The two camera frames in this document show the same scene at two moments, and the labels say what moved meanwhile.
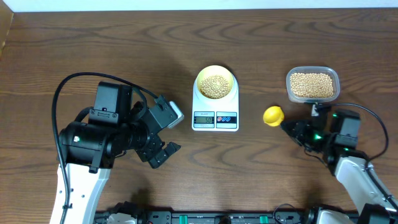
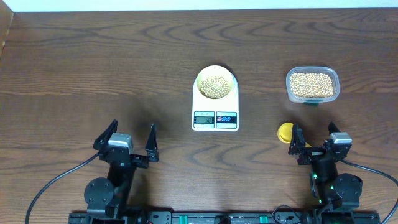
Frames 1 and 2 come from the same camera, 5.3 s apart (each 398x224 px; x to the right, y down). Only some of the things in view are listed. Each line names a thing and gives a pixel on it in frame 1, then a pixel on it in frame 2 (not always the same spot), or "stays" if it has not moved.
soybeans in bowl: [214, 86] stays
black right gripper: [297, 134] to [298, 144]
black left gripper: [148, 149] to [143, 163]
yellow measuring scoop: [273, 116] to [285, 132]
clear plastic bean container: [312, 84] stays
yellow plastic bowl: [214, 82] stays
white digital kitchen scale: [216, 115] stays
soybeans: [311, 84] stays
